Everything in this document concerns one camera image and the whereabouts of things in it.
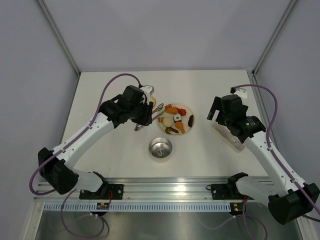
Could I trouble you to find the metal tongs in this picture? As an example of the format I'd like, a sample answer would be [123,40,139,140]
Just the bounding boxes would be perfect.
[134,103,164,132]

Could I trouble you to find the white steamed bun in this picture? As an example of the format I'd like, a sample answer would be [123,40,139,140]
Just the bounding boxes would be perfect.
[162,117,174,128]

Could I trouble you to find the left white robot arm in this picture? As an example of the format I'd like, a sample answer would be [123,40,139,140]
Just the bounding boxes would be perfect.
[38,85,154,199]

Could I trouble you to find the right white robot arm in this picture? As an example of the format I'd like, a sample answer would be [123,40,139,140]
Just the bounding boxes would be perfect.
[207,94,320,225]

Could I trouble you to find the steel lunch box bowl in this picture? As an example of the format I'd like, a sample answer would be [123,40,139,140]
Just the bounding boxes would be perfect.
[148,137,173,163]

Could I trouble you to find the clear cutlery case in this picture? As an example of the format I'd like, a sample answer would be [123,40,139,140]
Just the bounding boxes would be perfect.
[211,123,245,153]

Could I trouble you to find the beige round lid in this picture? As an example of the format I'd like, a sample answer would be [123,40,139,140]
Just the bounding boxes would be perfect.
[149,96,156,108]

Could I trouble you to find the metal spoon in case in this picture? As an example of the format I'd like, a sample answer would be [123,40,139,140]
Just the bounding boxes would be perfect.
[219,129,242,147]

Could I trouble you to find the dark sea cucumber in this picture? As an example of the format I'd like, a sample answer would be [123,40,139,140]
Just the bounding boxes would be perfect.
[188,114,195,128]

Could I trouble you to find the red lobster piece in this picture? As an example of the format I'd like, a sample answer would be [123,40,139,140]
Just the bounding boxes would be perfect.
[176,107,187,116]

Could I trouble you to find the cream round plate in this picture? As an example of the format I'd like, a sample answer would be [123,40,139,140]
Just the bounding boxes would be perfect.
[156,103,195,136]

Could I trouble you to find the sushi roll piece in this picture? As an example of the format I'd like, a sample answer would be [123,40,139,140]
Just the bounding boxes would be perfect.
[173,114,182,123]

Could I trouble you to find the orange fried shrimp lower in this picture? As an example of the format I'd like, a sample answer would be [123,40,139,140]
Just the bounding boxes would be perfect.
[175,121,185,134]

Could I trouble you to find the orange fried piece upper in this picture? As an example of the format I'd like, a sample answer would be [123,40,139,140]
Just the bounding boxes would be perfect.
[165,106,179,115]

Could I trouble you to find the dark brown shrimp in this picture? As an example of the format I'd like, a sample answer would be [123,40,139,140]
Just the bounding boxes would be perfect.
[165,127,180,135]

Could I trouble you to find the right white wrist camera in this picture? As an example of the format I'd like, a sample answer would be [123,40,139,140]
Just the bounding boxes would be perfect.
[230,87,248,100]

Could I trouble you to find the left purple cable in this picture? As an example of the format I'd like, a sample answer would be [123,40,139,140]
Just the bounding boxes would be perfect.
[29,73,142,237]

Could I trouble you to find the purple cable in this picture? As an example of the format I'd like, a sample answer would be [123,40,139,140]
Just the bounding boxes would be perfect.
[29,73,142,237]
[194,84,320,240]

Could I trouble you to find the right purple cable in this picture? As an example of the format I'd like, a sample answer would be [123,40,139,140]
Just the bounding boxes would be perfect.
[194,84,320,240]

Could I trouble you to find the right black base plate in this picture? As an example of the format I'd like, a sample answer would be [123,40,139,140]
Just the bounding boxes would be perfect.
[206,183,248,201]

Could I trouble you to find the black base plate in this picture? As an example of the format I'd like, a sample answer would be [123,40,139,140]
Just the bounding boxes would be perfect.
[206,183,248,201]
[79,183,124,200]

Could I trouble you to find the aluminium mounting rail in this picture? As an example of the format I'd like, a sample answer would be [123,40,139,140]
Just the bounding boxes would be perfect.
[37,176,266,201]

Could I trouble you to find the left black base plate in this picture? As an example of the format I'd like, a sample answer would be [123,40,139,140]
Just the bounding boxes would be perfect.
[79,183,124,200]

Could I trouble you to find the right aluminium frame post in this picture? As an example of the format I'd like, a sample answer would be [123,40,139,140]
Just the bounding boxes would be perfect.
[251,0,300,77]

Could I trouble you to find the aluminium frame post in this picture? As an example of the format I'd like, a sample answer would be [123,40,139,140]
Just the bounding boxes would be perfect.
[35,0,81,78]
[251,0,300,77]

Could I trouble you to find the white slotted cable duct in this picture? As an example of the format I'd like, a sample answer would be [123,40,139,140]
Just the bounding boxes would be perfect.
[44,202,231,213]

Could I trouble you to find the left aluminium frame post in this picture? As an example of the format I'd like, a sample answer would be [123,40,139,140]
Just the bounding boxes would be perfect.
[35,0,81,78]

